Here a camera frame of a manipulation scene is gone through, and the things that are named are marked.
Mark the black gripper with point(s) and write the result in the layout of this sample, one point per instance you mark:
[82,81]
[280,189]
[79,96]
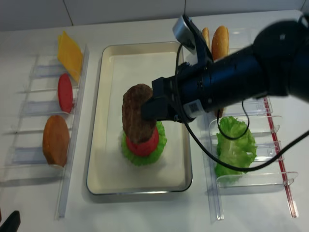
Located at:
[169,97]

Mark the brown meat patty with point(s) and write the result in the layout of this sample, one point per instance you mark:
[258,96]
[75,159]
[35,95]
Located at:
[137,129]

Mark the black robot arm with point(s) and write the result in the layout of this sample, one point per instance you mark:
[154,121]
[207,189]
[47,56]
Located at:
[276,64]

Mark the tomato slice on tray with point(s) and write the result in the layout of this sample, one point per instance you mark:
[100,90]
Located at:
[146,148]

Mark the lettuce leaf on tray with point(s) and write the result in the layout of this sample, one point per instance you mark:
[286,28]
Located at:
[154,156]

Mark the lettuce leaf in rack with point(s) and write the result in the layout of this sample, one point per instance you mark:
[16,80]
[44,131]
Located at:
[236,144]

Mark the red tomato slice in rack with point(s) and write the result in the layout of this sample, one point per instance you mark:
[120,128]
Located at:
[65,93]

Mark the yellow cheese slice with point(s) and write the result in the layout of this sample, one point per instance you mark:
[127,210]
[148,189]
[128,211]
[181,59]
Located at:
[70,55]

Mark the cream metal tray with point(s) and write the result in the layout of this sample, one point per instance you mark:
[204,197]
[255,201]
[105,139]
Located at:
[109,171]

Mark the left bun half right rack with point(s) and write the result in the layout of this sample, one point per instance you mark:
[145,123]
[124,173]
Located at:
[205,33]

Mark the right clear acrylic rack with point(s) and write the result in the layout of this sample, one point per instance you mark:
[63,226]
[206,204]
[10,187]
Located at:
[264,127]

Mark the clear acrylic rack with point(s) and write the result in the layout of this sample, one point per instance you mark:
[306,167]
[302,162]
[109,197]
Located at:
[264,127]
[24,160]

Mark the brown bun half left rack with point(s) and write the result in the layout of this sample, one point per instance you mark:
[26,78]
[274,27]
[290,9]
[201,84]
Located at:
[55,141]

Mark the left clear acrylic rack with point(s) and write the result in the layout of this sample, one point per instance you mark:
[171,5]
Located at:
[24,160]

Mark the black object bottom left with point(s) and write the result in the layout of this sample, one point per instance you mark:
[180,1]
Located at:
[12,223]

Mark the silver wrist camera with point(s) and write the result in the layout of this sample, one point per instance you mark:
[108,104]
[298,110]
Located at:
[183,34]

